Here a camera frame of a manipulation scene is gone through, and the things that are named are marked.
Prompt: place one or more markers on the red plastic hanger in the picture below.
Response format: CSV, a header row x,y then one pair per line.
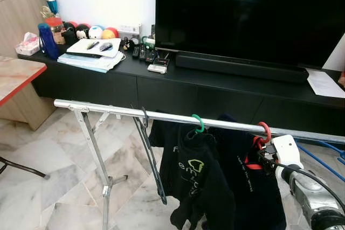
x,y
267,132

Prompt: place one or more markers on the navy blue shirt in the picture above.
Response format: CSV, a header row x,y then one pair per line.
x,y
253,197

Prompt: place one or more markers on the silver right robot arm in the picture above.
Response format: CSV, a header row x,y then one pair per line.
x,y
315,203

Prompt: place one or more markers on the blue plastic hanger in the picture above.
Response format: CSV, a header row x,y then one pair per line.
x,y
318,159

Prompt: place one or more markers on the green plastic hanger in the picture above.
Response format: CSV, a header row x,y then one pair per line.
x,y
201,125

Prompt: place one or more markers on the thin black hanger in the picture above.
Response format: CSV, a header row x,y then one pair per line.
x,y
154,175

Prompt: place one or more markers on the black shirt with green logo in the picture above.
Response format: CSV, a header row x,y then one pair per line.
x,y
188,176

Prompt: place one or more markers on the white paper sheet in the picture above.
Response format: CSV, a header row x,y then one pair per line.
x,y
326,84

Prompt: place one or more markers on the black television console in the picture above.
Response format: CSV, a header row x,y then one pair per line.
x,y
161,90

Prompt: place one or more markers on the small white box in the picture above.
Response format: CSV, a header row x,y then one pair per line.
x,y
157,69

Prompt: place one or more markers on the black flat screen television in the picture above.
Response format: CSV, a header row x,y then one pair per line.
x,y
248,14

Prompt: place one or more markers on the silver metal clothes rack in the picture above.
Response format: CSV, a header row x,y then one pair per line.
x,y
108,109

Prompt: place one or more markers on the red ball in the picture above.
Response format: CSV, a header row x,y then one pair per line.
x,y
114,29

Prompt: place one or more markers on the orange ball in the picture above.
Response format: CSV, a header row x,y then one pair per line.
x,y
108,34

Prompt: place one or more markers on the stack of white papers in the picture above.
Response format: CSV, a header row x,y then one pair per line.
x,y
89,63

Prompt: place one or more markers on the white tray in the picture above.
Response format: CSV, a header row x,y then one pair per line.
x,y
78,48

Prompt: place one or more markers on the marble top folding table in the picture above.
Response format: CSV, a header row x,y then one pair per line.
x,y
16,76

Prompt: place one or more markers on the gold and blue trophy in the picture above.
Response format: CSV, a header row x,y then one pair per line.
x,y
52,5

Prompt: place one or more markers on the pink white tissue pack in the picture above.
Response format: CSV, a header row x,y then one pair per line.
x,y
28,44

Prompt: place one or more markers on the light wooden cabinet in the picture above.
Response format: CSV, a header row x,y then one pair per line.
x,y
21,20

